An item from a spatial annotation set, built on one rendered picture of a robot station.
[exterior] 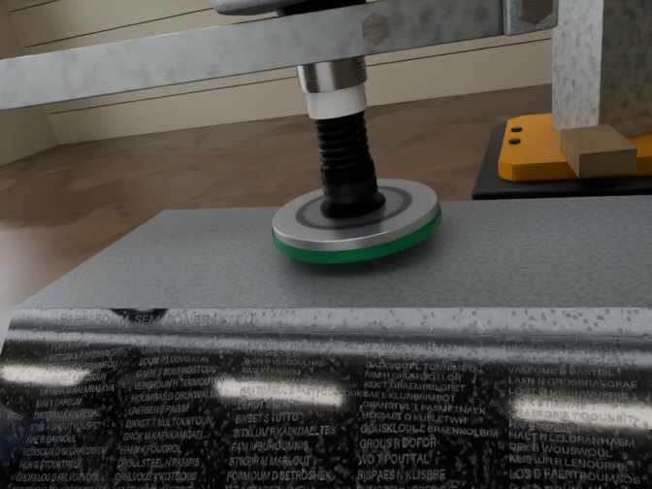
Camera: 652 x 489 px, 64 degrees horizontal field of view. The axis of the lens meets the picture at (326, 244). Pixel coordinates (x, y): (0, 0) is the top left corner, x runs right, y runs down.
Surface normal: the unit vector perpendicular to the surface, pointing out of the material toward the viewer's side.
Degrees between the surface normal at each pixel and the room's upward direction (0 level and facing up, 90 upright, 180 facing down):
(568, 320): 45
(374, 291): 0
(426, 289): 0
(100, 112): 90
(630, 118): 90
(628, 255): 0
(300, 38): 90
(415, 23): 90
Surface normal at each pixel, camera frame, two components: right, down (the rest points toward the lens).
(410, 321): -0.31, -0.33
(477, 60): -0.29, 0.43
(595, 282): -0.17, -0.90
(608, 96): 0.16, 0.37
